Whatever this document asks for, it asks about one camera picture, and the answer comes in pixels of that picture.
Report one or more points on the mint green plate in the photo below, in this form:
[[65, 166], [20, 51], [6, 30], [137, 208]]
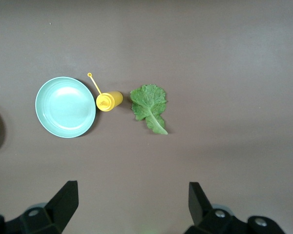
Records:
[[66, 107]]

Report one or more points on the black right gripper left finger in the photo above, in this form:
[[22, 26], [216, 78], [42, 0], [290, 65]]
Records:
[[58, 207]]

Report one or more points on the yellow mustard squeeze bottle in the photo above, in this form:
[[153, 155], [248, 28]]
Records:
[[112, 100]]

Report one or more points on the green lettuce leaf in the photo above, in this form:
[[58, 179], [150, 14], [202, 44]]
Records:
[[149, 100]]

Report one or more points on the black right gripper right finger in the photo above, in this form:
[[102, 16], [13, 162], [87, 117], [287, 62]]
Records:
[[200, 207]]

